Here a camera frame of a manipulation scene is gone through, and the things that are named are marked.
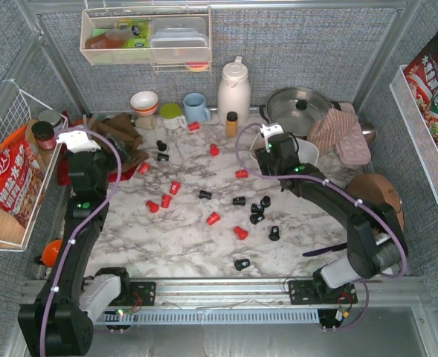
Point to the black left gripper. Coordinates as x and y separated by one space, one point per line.
105 149

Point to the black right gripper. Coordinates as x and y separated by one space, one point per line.
272 147

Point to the white plastic storage basket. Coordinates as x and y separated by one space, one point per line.
307 152

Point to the red capsule pair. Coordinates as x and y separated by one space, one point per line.
152 206
166 200

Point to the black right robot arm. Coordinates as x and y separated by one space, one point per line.
375 241

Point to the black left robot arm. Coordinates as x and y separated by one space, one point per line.
59 322

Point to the red cloth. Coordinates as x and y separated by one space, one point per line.
62 170

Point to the black capsule cluster top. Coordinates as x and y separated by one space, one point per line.
265 201

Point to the black capsule cluster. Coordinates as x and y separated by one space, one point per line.
255 218
257 209
265 201

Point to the steel pot with glass lid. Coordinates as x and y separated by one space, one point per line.
296 109

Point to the pink striped towel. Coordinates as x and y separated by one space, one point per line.
329 131

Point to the brown cloth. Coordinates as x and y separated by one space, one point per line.
124 136

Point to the red capsule by cloth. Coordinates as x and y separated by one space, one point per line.
144 168

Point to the black capsule cluster middle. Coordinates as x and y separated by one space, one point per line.
257 209

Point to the dark lidded sauce jar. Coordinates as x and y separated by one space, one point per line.
43 133

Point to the orange spice bottle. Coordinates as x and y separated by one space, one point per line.
231 124

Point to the black capsule cluster bottom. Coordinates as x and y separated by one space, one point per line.
255 218

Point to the silver lidded jar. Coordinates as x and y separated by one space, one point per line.
52 117

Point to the pink silicone mould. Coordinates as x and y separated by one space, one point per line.
353 149

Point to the small beige pepper jar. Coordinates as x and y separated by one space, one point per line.
148 122

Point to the black capsule top lying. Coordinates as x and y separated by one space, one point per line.
162 157

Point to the red snack bag left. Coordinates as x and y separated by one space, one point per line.
20 180

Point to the black capsule upright top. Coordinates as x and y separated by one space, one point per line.
161 146

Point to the white thermos jug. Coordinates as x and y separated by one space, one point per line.
234 92

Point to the orange ball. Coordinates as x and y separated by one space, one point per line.
51 252

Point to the white striped bowl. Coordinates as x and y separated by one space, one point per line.
144 102

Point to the steel ladle bowl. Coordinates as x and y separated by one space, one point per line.
369 132

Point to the blue mug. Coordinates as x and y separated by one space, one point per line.
195 108

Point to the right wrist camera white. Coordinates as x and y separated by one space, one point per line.
267 131

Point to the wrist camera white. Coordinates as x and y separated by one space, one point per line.
77 141
267 131

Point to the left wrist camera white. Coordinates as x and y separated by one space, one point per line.
77 141

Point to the white wire basket left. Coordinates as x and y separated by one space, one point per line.
13 237

